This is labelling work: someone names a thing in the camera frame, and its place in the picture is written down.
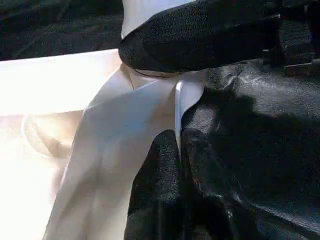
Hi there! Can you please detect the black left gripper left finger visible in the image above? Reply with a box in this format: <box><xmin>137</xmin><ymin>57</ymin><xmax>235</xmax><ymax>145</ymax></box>
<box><xmin>126</xmin><ymin>129</ymin><xmax>183</xmax><ymax>240</ymax></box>

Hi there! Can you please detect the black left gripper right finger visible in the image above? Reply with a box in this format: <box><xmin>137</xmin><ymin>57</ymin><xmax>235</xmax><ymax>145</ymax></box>
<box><xmin>181</xmin><ymin>128</ymin><xmax>253</xmax><ymax>240</ymax></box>

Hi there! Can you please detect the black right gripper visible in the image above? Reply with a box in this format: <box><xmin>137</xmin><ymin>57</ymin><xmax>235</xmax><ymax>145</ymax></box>
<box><xmin>262</xmin><ymin>0</ymin><xmax>320</xmax><ymax>76</ymax></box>

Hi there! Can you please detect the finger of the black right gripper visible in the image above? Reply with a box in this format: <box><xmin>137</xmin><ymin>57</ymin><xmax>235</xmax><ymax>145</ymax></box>
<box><xmin>118</xmin><ymin>0</ymin><xmax>285</xmax><ymax>75</ymax></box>

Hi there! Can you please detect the white plastic table leg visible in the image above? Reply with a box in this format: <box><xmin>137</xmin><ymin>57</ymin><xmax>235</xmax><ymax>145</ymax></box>
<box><xmin>120</xmin><ymin>0</ymin><xmax>198</xmax><ymax>39</ymax></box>

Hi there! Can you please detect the white plastic table top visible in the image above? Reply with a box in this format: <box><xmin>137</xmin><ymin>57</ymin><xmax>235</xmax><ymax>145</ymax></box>
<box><xmin>0</xmin><ymin>48</ymin><xmax>209</xmax><ymax>240</ymax></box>

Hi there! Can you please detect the black mat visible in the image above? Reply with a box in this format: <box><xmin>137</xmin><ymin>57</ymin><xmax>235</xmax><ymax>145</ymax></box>
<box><xmin>0</xmin><ymin>0</ymin><xmax>320</xmax><ymax>240</ymax></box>

